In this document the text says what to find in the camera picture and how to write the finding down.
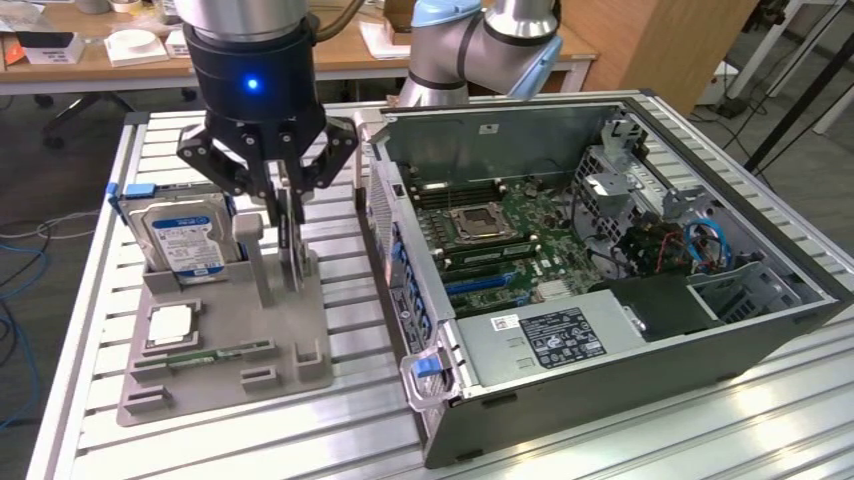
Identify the blue case latch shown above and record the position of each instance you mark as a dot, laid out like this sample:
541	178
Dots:
429	368

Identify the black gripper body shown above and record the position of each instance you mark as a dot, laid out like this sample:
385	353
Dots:
254	90

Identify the white device with red dot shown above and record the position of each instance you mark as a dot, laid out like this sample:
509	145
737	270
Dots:
717	85

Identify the silver chipset heat sink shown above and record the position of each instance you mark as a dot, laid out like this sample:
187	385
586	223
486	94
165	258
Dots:
554	291

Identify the blue expansion slot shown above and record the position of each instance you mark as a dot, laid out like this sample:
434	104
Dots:
481	285

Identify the wooden cabinet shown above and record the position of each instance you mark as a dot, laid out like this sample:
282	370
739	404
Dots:
701	45

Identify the grey plastic packet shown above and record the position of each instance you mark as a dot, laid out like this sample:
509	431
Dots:
21	22

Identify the white box with round dish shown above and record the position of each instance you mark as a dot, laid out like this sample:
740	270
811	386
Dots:
137	47

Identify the black slanted stand pole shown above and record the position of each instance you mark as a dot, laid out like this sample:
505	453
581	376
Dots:
801	102

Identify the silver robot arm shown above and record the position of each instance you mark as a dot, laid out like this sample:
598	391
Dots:
454	50

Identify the white paper booklet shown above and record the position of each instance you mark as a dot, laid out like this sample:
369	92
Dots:
381	42

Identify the black floor box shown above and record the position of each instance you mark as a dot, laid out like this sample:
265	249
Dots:
735	107

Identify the black graphics card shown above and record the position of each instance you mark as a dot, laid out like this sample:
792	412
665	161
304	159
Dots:
291	260

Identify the dark grey PC case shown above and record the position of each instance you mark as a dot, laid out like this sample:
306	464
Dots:
601	400

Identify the grey plastic parts rack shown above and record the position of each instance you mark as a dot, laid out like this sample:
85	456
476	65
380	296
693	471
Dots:
227	350

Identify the grey cup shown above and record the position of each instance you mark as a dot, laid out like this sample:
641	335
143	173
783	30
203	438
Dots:
93	5

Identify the hard disk with blue bracket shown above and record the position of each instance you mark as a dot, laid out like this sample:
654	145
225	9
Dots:
183	245

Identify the white table frame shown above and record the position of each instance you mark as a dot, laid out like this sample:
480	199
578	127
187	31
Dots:
757	55

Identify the clear plastic bag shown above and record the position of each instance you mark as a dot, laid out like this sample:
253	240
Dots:
163	12

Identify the small white box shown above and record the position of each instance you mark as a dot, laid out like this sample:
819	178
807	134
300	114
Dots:
175	50

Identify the green RAM stick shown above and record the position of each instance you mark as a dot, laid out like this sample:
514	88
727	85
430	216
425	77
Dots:
207	356

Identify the brown cardboard box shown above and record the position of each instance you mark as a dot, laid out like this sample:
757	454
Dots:
401	12

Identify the silver CPU chip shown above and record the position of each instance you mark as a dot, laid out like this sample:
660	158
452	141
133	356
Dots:
170	325

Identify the white box with black lid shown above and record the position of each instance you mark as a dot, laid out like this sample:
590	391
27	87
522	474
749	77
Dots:
54	52

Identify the orange cardboard box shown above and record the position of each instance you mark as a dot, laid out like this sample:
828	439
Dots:
10	52

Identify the wooden desk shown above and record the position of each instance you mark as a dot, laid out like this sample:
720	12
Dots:
67	72

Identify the black office chair base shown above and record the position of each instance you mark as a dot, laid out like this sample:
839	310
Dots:
87	105

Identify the white tape roll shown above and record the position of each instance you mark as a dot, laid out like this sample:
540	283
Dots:
125	5

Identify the metal CPU socket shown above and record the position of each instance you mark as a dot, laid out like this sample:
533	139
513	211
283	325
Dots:
477	220

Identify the grey power supply unit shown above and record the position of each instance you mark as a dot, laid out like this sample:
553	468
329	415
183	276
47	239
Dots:
494	360

